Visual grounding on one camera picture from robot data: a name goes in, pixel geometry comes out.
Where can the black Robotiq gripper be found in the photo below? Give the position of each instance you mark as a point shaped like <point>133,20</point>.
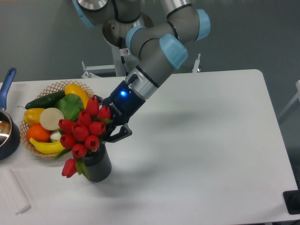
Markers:
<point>123,102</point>

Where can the red tulip bouquet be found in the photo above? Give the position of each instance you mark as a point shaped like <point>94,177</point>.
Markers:
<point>83,136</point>

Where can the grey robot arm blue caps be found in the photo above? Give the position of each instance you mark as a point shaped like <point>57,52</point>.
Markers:
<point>125,8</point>

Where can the dark grey ribbed vase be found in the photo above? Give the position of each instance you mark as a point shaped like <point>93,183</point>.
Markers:
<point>98,164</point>

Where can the green lettuce leaf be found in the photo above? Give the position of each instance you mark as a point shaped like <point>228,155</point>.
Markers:
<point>70,105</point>

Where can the yellow squash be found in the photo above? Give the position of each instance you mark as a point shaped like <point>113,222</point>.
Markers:
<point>79,91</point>

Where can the white garlic bulb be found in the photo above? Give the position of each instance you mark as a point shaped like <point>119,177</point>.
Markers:
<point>55,135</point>

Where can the woven wicker basket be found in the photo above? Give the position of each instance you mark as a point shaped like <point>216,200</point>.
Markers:
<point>53,88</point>

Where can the cream round disc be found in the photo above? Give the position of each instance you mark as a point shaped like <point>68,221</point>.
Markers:
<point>50,117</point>

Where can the green cucumber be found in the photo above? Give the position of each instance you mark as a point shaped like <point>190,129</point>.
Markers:
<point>46,101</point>

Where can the yellow banana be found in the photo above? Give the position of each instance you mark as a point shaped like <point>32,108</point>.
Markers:
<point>47,147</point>

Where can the orange fruit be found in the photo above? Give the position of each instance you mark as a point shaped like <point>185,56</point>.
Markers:
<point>38,133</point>

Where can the yellow bell pepper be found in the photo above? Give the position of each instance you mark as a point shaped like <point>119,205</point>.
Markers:
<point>32,116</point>

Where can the white folded cloth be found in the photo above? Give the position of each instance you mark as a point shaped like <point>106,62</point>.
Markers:
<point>13,190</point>

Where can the black device at table edge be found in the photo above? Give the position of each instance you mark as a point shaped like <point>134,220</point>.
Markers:
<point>292,201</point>

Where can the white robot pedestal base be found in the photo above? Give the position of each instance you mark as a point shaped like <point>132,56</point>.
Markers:
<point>117,63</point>

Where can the blue handled saucepan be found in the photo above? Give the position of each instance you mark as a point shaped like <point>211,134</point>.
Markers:
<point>9,132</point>

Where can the white chair frame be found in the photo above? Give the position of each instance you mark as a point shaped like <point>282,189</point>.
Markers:
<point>291,106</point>

